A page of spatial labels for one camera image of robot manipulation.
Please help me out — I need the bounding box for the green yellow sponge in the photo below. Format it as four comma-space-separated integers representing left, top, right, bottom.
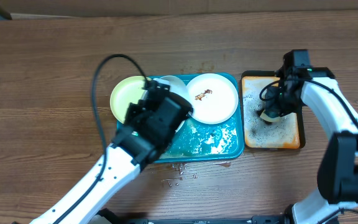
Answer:
257, 110, 281, 123

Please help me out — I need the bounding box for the yellow plate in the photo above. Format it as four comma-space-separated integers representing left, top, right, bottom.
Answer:
110, 76, 145, 123

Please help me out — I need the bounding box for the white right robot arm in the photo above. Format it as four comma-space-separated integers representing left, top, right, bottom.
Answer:
259, 67, 358, 223

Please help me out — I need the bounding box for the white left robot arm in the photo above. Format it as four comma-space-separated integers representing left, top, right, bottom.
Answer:
33, 77, 193, 223

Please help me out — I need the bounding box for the orange soapy tray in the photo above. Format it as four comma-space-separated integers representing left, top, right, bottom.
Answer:
241, 70, 306, 149

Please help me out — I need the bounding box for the teal plastic tray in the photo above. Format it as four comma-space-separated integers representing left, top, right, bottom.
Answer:
116, 72, 245, 164

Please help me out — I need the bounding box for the white plate with sauce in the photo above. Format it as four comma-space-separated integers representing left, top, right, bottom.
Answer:
186, 73, 239, 124

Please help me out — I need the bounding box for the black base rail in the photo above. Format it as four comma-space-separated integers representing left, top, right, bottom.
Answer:
97, 208, 291, 224

